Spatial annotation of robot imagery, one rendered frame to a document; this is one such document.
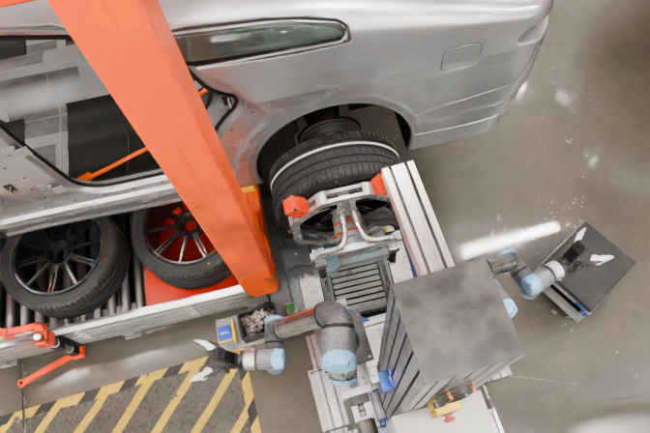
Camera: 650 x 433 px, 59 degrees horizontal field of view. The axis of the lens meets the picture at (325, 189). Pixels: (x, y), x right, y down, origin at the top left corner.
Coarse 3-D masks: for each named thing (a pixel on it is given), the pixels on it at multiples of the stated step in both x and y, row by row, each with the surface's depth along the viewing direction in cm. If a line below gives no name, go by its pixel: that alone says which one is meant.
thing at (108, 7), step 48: (48, 0) 106; (96, 0) 108; (144, 0) 116; (96, 48) 119; (144, 48) 122; (144, 96) 136; (192, 96) 151; (192, 144) 158; (192, 192) 183; (240, 192) 215; (240, 240) 225
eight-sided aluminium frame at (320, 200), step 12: (324, 192) 254; (336, 192) 254; (360, 192) 253; (372, 192) 254; (312, 204) 260; (324, 204) 252; (336, 204) 255; (288, 216) 267; (372, 228) 294; (300, 240) 283; (312, 240) 289; (324, 240) 294; (336, 240) 297
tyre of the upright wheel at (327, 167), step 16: (304, 144) 261; (320, 144) 258; (352, 144) 258; (368, 144) 261; (384, 144) 268; (288, 160) 265; (304, 160) 259; (320, 160) 255; (336, 160) 254; (352, 160) 254; (368, 160) 256; (384, 160) 262; (272, 176) 275; (288, 176) 262; (304, 176) 256; (320, 176) 252; (336, 176) 251; (352, 176) 252; (368, 176) 256; (272, 192) 278; (288, 192) 260; (304, 192) 257; (288, 224) 284
